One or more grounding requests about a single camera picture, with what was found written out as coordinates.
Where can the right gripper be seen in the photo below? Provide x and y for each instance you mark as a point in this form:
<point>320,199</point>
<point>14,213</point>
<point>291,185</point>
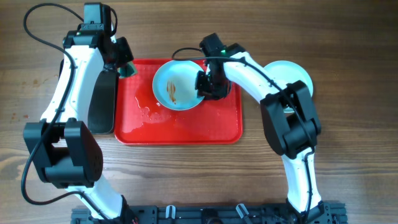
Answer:
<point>203,89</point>

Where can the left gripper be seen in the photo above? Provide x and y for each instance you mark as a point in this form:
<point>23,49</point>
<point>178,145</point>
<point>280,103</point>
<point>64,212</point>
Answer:
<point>127,54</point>

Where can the green yellow sponge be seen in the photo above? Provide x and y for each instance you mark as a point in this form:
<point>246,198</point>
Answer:
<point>127,70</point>

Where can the light blue plate top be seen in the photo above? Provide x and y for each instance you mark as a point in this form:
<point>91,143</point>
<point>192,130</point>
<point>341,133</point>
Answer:
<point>174,85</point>

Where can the light blue plate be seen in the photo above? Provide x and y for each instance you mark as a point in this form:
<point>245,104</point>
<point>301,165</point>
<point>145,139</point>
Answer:
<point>285,72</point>
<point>174,85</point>

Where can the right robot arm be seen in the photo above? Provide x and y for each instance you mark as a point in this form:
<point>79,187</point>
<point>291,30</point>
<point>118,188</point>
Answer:
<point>289,117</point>

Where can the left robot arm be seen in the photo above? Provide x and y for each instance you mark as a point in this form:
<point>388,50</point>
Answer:
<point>61,147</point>

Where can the red plastic tray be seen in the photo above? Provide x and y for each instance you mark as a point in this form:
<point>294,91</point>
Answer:
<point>142,120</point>

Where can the black rectangular basin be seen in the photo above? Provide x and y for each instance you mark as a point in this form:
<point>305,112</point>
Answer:
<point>102,102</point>

